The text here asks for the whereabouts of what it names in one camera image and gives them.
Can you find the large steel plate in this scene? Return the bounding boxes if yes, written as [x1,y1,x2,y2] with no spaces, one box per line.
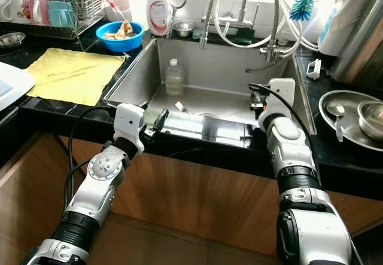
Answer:
[318,89,383,153]

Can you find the clear plastic bottle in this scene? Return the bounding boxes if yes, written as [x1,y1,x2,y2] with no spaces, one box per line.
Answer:
[165,58,185,96]

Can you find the stainless steel sink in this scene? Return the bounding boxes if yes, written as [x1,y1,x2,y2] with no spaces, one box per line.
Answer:
[105,36,318,135]

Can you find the wooden cabinet door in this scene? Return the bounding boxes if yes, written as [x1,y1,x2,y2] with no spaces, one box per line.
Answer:
[191,163,383,260]
[0,135,90,265]
[63,135,207,230]

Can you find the small white holder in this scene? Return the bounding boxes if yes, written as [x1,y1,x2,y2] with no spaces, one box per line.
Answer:
[306,58,322,80]

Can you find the green sponge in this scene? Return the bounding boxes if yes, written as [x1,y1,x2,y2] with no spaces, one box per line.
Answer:
[233,26,256,44]

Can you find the steel spoon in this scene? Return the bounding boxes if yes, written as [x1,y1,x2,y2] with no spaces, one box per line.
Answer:
[330,103,346,143]

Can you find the blue plastic bowl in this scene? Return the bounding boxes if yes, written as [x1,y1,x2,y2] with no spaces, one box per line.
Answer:
[95,21,145,53]

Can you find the yellow cloth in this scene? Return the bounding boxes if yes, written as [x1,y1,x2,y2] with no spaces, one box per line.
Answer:
[24,48,127,106]

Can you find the small steel bowl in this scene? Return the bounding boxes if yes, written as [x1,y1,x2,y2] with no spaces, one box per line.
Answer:
[172,21,196,38]

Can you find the steel spring faucet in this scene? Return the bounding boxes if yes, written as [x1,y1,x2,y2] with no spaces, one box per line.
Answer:
[199,0,303,74]

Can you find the brown food pieces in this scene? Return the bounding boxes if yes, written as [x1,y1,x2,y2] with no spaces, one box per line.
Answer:
[103,20,133,40]

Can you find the white red-pump soap bottle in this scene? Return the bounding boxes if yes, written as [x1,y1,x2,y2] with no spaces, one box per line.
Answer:
[146,0,172,37]

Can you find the white flat appliance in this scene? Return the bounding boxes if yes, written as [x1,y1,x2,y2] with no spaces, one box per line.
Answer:
[0,62,36,111]

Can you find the white plastic container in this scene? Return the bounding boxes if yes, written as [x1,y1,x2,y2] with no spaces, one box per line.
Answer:
[105,0,132,23]

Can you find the steel knife block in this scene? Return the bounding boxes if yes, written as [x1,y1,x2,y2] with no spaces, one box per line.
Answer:
[329,0,383,86]

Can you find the white blue-label water appliance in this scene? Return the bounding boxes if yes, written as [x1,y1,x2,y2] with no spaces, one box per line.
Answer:
[317,0,378,57]

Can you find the small steel dish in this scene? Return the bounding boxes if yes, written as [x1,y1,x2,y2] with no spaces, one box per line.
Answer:
[0,32,28,49]

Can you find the plain white mug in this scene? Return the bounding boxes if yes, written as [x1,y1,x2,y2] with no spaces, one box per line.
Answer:
[0,0,13,22]

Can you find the teal mug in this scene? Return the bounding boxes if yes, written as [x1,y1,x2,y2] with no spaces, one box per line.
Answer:
[47,1,76,28]

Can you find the white red-print mug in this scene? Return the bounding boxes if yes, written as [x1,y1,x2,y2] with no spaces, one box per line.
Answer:
[9,0,32,25]

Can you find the pink mug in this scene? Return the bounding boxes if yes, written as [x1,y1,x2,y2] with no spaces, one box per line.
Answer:
[29,0,50,26]

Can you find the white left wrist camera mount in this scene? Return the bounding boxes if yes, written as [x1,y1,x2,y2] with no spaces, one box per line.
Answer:
[113,102,149,155]

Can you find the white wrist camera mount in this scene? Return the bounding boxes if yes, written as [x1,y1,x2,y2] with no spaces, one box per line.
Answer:
[257,77,297,133]
[113,102,149,155]

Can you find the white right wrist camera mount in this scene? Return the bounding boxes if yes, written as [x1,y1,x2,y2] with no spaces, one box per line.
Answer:
[257,77,297,133]

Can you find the white hose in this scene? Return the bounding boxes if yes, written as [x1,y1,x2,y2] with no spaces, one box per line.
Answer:
[211,0,324,53]

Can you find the wire dish rack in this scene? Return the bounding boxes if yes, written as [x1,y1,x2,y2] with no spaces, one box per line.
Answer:
[0,0,105,40]

